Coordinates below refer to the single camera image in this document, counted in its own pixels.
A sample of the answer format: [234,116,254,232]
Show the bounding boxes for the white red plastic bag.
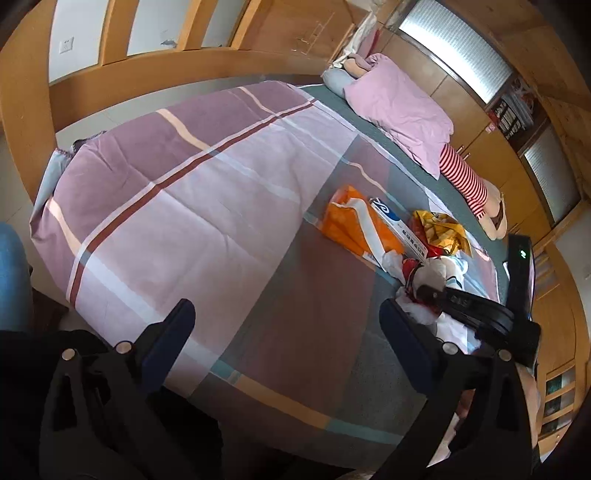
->
[381,250,474,354]

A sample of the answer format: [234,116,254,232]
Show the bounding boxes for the pink pillow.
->
[345,53,454,178]

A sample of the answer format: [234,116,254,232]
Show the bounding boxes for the blue white medicine box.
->
[369,197,428,261]

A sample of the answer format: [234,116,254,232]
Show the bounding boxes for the striped plush doll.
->
[440,144,507,241]

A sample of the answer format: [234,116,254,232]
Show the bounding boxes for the green bed mat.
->
[294,82,512,305]

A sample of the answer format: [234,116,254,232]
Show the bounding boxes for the gold crumpled foil wrapper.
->
[411,210,472,257]

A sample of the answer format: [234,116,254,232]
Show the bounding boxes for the wooden wall cabinets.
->
[373,1,590,453]

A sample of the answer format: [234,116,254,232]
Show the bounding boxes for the wooden bed frame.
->
[1,1,361,199]

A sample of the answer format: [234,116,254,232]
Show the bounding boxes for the plaid pink grey bedspread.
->
[31,81,507,463]

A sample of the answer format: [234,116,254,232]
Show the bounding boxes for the blue jeans leg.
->
[0,223,33,332]

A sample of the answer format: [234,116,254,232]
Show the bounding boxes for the orange white plastic bag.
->
[321,185,405,278]

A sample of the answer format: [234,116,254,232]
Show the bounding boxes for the grey small pillow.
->
[321,68,356,99]

